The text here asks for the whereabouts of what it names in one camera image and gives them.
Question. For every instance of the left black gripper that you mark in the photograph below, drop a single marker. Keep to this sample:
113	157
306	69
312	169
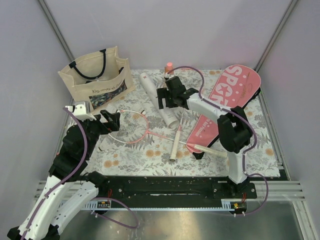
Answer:
113	126

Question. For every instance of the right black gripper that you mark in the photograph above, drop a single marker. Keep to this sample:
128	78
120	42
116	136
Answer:
162	93

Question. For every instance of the white shuttlecock tube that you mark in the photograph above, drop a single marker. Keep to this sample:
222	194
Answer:
166	114

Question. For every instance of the white shuttlecock black band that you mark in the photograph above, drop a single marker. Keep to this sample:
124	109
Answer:
143	112

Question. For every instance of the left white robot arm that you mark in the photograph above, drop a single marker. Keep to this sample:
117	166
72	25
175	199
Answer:
49	217

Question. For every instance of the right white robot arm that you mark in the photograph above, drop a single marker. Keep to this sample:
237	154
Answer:
234	130

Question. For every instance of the pink racket near left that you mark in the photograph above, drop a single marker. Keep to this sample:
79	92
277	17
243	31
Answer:
134	127

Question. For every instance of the floral table mat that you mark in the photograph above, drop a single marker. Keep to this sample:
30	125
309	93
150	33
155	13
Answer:
151	155

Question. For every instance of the orange drink bottle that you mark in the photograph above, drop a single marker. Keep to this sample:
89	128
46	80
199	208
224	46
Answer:
168	69

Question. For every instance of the beige canvas tote bag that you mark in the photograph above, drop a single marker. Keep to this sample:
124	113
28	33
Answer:
98	78

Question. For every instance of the pink racket near bottle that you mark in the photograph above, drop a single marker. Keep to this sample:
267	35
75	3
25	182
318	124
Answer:
175	144

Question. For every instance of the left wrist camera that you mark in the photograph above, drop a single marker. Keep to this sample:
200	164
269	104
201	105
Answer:
81	108

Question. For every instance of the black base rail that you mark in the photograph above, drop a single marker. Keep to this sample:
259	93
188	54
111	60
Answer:
118	187

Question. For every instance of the white cable duct strip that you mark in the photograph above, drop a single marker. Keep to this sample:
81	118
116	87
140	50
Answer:
157	202

